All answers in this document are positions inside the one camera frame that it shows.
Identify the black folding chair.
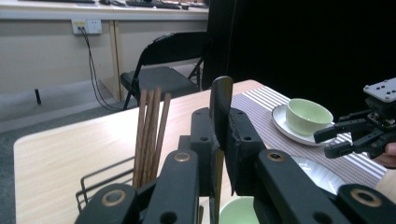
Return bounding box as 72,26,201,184
120,31,210,111

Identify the wooden wall strip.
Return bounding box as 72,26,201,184
108,20,123,102

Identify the white wall socket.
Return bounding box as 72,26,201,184
71,19,103,35

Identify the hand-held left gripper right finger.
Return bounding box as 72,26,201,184
223,107,267,197

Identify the black wall socket cable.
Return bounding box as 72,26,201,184
78,27,125,112

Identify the brown white striped placemat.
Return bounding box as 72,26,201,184
230,86,389,189

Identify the white plate black rim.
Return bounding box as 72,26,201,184
271,104,339,147
289,155,347,195

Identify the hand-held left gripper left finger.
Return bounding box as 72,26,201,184
190,107,219,198

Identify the black wire basket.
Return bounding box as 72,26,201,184
75,155,157,216

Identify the green ceramic bowl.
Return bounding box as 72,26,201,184
219,195,260,224
285,98,334,137

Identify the black keyboard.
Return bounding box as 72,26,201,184
125,0,181,10

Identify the white desk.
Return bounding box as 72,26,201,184
0,0,209,22

